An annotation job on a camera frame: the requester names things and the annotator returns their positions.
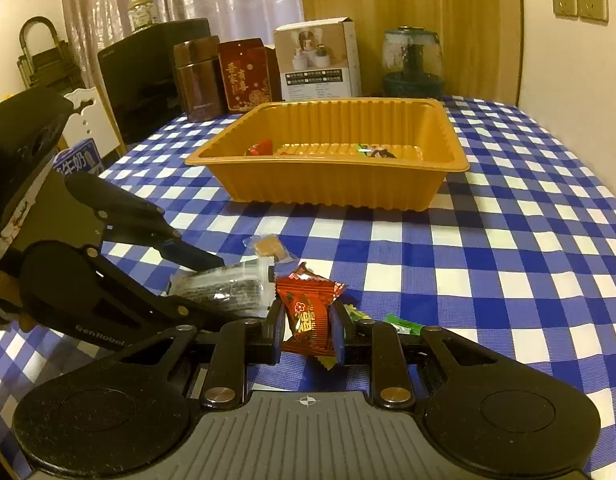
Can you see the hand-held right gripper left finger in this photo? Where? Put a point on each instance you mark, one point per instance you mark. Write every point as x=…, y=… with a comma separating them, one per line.
x=277, y=330

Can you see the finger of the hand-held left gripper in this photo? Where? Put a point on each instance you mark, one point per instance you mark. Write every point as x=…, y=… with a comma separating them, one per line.
x=137, y=220
x=137, y=282

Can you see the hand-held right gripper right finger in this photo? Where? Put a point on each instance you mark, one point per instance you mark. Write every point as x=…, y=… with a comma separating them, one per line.
x=339, y=332

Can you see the red packet with bold print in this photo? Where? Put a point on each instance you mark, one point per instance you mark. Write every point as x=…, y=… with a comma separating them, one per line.
x=308, y=310

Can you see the clear packet of dark seaweed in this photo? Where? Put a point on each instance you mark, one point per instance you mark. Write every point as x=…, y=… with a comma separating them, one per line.
x=227, y=287

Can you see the small green-topped packet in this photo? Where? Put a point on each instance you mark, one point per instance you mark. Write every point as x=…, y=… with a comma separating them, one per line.
x=405, y=324

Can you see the red packet with white figure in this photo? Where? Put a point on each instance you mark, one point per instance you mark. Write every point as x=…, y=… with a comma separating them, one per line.
x=262, y=147

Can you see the orange plastic tray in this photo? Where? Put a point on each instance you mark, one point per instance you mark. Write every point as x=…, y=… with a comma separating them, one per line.
x=338, y=185

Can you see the large dark green-edged packet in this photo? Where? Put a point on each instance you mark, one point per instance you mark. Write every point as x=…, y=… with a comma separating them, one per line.
x=380, y=152

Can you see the blue milk carton box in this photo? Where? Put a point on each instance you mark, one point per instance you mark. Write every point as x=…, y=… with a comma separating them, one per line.
x=80, y=160

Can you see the round brown candy clear wrapper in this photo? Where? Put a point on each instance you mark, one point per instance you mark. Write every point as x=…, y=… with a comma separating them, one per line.
x=268, y=246

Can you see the white chair back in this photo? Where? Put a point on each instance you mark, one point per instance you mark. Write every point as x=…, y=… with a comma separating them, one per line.
x=87, y=117

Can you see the black appliance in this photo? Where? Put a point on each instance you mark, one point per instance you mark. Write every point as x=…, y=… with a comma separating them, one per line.
x=137, y=80

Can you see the brown metal canister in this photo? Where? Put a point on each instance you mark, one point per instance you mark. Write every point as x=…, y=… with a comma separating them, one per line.
x=200, y=80

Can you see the blue white checkered tablecloth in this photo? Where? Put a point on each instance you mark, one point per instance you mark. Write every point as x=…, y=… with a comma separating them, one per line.
x=488, y=260

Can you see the red tin box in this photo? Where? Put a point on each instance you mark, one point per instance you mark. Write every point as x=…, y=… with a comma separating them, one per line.
x=245, y=75

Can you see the dark wooden chair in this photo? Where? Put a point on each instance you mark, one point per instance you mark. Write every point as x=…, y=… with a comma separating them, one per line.
x=42, y=60

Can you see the glass jar with label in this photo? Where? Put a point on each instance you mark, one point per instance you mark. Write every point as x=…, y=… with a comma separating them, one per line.
x=142, y=12

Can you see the white product box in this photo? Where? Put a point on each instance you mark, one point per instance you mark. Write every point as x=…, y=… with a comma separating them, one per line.
x=318, y=60

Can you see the glass humidifier with green base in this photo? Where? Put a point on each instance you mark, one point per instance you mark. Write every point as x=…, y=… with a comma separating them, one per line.
x=413, y=65

